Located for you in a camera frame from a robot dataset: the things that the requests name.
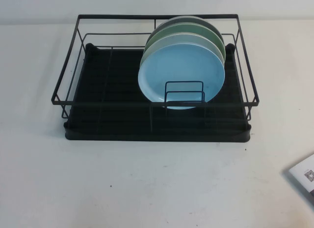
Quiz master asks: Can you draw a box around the light blue round plate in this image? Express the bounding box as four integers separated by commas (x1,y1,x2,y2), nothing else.
137,43,226,110

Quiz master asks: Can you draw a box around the pale grey-white round plate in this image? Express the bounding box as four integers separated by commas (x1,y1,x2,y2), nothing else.
143,33,226,64

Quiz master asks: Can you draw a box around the green round plate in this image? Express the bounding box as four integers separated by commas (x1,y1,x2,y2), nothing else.
146,22,225,54

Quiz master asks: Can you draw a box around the dark grey round plate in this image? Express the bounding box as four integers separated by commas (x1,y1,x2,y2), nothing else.
157,16,223,42

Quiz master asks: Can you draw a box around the black plastic drip tray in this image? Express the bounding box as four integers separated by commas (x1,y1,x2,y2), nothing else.
63,42,252,143

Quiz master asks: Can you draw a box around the white booklet with QR code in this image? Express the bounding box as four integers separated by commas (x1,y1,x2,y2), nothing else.
286,153,314,195

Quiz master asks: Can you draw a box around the black wire dish rack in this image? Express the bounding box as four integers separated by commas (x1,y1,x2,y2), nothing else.
50,14,261,138

